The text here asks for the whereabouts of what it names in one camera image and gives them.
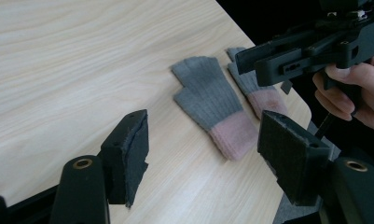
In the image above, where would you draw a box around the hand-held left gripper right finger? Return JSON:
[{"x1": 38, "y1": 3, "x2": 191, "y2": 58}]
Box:
[{"x1": 256, "y1": 109, "x2": 332, "y2": 207}]

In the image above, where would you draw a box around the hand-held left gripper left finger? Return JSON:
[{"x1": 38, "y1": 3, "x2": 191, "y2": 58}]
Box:
[{"x1": 98, "y1": 108, "x2": 150, "y2": 209}]

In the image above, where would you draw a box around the grey glove with pink cuff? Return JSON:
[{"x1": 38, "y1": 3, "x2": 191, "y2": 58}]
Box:
[
  {"x1": 226, "y1": 46, "x2": 289, "y2": 121},
  {"x1": 170, "y1": 55, "x2": 259, "y2": 162}
]

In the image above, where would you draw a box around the grey tape tab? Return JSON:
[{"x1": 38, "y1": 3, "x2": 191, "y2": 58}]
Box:
[{"x1": 280, "y1": 79, "x2": 294, "y2": 95}]

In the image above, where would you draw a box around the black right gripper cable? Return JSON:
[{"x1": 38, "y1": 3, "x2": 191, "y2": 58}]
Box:
[{"x1": 314, "y1": 112, "x2": 337, "y2": 140}]

